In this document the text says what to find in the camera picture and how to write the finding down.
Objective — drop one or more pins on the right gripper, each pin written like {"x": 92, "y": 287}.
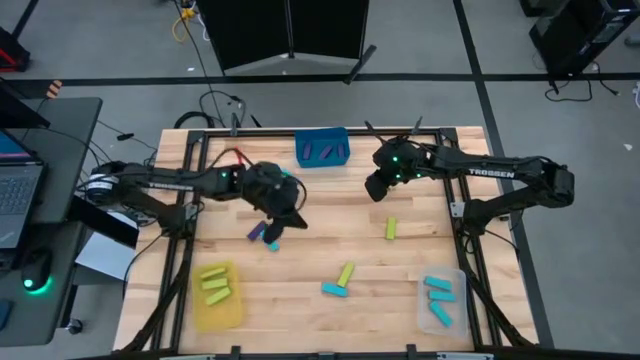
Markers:
{"x": 400, "y": 162}

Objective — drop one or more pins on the yellow plastic tray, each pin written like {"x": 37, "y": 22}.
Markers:
{"x": 217, "y": 315}

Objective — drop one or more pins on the blue plastic bin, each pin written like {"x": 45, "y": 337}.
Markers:
{"x": 322, "y": 147}

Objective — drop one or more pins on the clear plastic tray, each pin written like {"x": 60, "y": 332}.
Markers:
{"x": 442, "y": 330}

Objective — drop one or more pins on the grey laptop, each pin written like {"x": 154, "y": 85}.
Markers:
{"x": 17, "y": 190}

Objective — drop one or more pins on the black folding screen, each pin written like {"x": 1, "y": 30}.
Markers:
{"x": 250, "y": 30}

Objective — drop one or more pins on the purple foam block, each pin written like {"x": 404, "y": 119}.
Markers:
{"x": 306, "y": 149}
{"x": 341, "y": 150}
{"x": 326, "y": 151}
{"x": 256, "y": 231}

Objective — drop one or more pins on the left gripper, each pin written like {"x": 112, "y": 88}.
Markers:
{"x": 270, "y": 197}

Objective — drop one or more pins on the black desk caster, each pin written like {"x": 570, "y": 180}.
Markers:
{"x": 75, "y": 326}

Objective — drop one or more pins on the grey metal bracket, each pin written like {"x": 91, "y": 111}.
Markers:
{"x": 456, "y": 209}

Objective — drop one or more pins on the teal foam block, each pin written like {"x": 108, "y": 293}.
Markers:
{"x": 441, "y": 314}
{"x": 442, "y": 296}
{"x": 438, "y": 283}
{"x": 272, "y": 245}
{"x": 334, "y": 290}

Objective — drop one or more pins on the black computer tower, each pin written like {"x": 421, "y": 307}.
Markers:
{"x": 585, "y": 30}

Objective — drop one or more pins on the white paper sheet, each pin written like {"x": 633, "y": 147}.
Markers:
{"x": 102, "y": 257}

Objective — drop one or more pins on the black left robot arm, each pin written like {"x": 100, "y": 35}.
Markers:
{"x": 170, "y": 178}

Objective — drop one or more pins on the lime green foam block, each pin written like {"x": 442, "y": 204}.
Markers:
{"x": 391, "y": 228}
{"x": 346, "y": 274}
{"x": 218, "y": 296}
{"x": 213, "y": 273}
{"x": 215, "y": 284}

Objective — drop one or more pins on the black flat panel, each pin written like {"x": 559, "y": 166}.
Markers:
{"x": 102, "y": 220}

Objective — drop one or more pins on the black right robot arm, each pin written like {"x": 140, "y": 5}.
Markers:
{"x": 500, "y": 172}

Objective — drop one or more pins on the dark grey desk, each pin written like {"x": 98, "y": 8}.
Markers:
{"x": 65, "y": 165}

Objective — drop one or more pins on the black computer mouse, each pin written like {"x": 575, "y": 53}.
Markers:
{"x": 36, "y": 270}

